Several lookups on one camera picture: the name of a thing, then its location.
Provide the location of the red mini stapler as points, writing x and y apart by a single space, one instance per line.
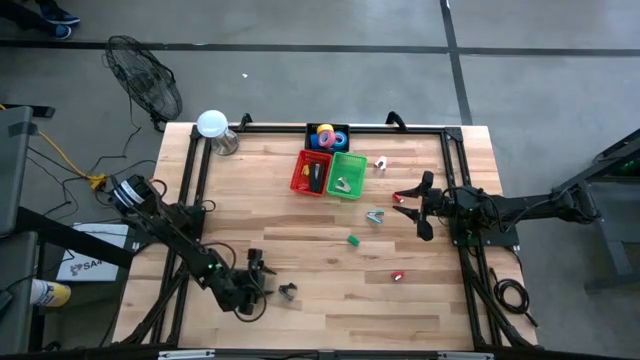
398 199
397 275

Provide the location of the grey metal rack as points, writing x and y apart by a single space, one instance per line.
615 250

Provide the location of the green mini stapler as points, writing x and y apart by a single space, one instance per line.
353 240

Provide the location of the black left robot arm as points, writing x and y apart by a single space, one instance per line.
170 230

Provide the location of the black plastic basket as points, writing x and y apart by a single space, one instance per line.
310 129

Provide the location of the pale silver staple remover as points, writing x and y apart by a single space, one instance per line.
343 185

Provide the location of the teal staple remover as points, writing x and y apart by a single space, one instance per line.
374 217

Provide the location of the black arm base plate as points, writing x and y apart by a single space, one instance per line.
505 235
150 237

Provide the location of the light blue tape roll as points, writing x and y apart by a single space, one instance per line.
344 142

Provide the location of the white staple remover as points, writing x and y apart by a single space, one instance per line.
379 163

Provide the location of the grey equipment cabinet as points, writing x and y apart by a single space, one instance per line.
15 170

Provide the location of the black stapler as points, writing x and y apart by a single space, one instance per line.
316 177

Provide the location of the yellow white spray can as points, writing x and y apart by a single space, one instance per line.
52 294

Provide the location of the black floor fan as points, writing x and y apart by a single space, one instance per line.
145 80

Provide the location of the green plastic basket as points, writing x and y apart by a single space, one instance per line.
350 165

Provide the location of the person's leg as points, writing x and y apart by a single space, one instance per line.
20 12

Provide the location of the white printed box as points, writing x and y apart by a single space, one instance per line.
95 260

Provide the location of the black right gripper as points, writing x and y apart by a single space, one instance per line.
432 202

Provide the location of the black staple remover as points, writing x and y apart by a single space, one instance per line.
286 289

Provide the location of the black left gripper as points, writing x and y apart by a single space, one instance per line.
252 287

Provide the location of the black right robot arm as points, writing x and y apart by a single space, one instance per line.
530 207

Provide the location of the white globe table lamp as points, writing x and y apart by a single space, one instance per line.
212 124

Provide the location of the red plastic basket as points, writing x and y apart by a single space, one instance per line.
300 157

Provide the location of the pink tape roll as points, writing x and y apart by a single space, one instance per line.
322 142

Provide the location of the person's shoe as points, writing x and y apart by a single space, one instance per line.
62 19
62 32

